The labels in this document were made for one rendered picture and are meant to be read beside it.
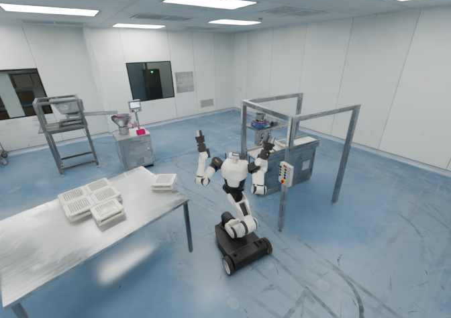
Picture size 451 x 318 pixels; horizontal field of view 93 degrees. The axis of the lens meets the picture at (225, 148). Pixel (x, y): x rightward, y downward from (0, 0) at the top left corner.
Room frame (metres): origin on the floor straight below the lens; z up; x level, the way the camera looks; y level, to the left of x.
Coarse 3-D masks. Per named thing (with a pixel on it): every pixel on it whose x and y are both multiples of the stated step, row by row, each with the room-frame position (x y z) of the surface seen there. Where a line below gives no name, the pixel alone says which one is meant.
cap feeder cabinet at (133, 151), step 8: (136, 128) 4.48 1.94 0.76; (120, 136) 4.01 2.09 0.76; (128, 136) 4.00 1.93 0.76; (136, 136) 3.99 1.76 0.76; (144, 136) 4.09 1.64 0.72; (120, 144) 3.81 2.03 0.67; (128, 144) 3.89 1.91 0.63; (136, 144) 3.98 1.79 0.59; (144, 144) 4.06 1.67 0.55; (120, 152) 3.84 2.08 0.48; (128, 152) 3.87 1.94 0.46; (136, 152) 3.96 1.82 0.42; (144, 152) 4.05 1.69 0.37; (152, 152) 4.14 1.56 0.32; (120, 160) 4.10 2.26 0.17; (128, 160) 3.85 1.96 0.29; (136, 160) 3.94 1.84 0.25; (144, 160) 4.03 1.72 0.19; (152, 160) 4.12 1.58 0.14; (128, 168) 3.83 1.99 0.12
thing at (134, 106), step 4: (132, 100) 4.44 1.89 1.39; (136, 100) 4.44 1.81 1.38; (128, 104) 4.37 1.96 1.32; (132, 104) 4.38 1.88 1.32; (136, 104) 4.43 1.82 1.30; (132, 108) 4.37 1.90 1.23; (136, 108) 4.42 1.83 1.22; (140, 108) 4.47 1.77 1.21; (132, 112) 4.37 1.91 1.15; (136, 112) 4.45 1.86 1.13; (136, 116) 4.44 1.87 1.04; (136, 120) 4.43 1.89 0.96
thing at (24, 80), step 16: (0, 80) 5.12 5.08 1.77; (16, 80) 5.27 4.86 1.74; (32, 80) 5.44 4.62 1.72; (0, 96) 5.05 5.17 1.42; (16, 96) 5.20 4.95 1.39; (32, 96) 5.37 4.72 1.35; (0, 112) 4.98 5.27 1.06; (16, 112) 5.13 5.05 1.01; (32, 112) 5.30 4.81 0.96; (48, 112) 5.48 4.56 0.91
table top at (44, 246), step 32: (128, 192) 2.05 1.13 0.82; (160, 192) 2.03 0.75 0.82; (0, 224) 1.57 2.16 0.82; (32, 224) 1.56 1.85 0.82; (64, 224) 1.55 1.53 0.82; (96, 224) 1.55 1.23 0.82; (128, 224) 1.54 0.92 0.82; (0, 256) 1.21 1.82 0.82; (32, 256) 1.21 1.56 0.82; (64, 256) 1.20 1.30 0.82; (32, 288) 0.95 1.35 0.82
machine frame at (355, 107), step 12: (276, 96) 3.32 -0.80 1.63; (288, 96) 3.42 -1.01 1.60; (300, 96) 3.54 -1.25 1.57; (300, 108) 3.56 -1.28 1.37; (336, 108) 2.52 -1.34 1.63; (348, 108) 2.60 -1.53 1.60; (300, 120) 2.23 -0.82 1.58; (348, 132) 2.72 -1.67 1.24; (348, 144) 2.68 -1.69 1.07; (288, 156) 2.18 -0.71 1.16; (336, 180) 2.73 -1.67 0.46; (336, 192) 2.69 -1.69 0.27
